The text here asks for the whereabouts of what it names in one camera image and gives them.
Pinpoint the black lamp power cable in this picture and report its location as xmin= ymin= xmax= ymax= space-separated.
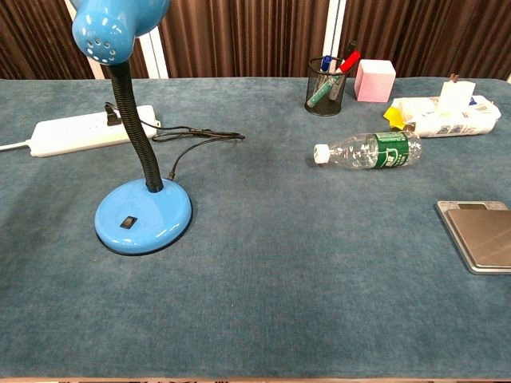
xmin=104 ymin=101 xmax=246 ymax=181

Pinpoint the pink white eraser block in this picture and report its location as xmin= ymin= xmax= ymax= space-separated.
xmin=355 ymin=58 xmax=398 ymax=104

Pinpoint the brown curtain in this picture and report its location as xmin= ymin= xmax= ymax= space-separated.
xmin=0 ymin=0 xmax=511 ymax=81

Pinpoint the blue desk lamp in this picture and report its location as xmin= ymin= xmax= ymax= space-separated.
xmin=71 ymin=0 xmax=194 ymax=256

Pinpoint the white tissue pack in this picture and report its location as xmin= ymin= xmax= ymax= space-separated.
xmin=389 ymin=95 xmax=502 ymax=139

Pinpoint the black mesh pen holder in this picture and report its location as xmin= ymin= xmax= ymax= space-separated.
xmin=305 ymin=56 xmax=349 ymax=117

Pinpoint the white power strip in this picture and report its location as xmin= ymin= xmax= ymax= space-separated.
xmin=28 ymin=105 xmax=161 ymax=158

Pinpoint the red marker pen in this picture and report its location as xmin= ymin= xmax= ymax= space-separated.
xmin=334 ymin=49 xmax=362 ymax=74

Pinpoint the green marker pen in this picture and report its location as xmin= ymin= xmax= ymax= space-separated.
xmin=306 ymin=74 xmax=343 ymax=109

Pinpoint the teal blue tablecloth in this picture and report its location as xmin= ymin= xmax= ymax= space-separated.
xmin=0 ymin=76 xmax=511 ymax=380

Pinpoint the silver kitchen scale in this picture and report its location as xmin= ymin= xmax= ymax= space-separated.
xmin=434 ymin=200 xmax=511 ymax=275

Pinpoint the yellow wrapper piece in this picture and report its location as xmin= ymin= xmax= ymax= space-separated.
xmin=382 ymin=105 xmax=406 ymax=131

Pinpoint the clear plastic water bottle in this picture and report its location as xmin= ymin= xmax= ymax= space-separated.
xmin=312 ymin=130 xmax=423 ymax=171

